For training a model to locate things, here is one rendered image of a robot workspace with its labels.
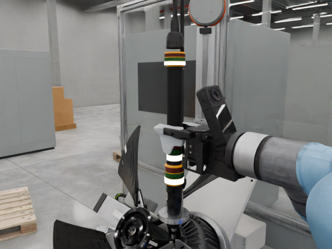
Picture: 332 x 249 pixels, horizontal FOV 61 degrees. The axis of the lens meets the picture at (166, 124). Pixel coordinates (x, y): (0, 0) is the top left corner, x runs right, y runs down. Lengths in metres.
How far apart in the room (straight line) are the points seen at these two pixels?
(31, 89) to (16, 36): 7.22
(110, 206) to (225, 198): 0.42
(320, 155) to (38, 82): 6.06
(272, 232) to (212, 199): 0.50
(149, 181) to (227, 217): 1.05
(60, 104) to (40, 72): 2.52
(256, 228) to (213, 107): 0.87
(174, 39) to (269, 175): 0.31
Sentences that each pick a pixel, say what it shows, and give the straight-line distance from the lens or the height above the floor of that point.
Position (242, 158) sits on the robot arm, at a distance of 0.47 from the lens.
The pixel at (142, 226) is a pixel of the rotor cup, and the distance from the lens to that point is 0.73.
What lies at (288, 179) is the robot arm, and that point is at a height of 1.45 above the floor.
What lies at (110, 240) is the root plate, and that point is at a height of 1.15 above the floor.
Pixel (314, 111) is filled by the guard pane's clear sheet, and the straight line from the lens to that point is 1.22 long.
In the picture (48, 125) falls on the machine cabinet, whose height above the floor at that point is 0.54.
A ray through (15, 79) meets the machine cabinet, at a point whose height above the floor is 1.50.
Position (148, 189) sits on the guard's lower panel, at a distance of 1.96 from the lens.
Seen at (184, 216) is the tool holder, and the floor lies 1.29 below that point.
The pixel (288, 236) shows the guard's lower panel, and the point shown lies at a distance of 1.39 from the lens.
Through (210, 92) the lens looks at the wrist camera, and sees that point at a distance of 0.52.
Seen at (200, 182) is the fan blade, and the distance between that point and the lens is 0.71.
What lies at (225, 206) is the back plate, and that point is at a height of 1.18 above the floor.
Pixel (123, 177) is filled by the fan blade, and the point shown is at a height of 1.25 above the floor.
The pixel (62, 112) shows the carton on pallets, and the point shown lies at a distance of 8.77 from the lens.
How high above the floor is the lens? 1.60
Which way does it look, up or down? 10 degrees down
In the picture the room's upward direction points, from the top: straight up
